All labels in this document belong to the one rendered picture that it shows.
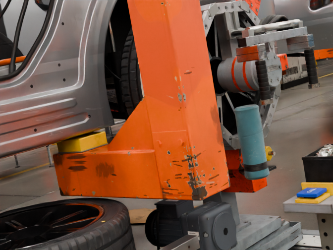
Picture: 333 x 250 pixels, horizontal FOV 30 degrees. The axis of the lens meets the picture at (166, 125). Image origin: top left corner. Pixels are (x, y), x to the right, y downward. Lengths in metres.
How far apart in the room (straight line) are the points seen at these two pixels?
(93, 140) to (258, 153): 0.60
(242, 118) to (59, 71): 0.67
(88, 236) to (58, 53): 0.72
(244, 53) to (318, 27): 2.79
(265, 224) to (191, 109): 0.86
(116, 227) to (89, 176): 0.35
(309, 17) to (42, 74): 3.04
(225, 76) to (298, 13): 2.64
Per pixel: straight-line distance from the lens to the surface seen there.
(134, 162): 2.04
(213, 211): 2.22
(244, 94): 2.56
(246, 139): 2.21
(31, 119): 2.11
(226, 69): 2.32
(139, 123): 2.01
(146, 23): 1.90
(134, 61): 2.28
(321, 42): 4.92
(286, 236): 2.65
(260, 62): 2.09
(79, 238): 1.83
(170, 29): 1.84
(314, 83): 2.40
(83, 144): 2.25
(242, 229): 2.55
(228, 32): 2.32
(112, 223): 1.91
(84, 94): 2.26
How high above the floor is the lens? 0.98
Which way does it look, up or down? 7 degrees down
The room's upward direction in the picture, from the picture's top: 10 degrees counter-clockwise
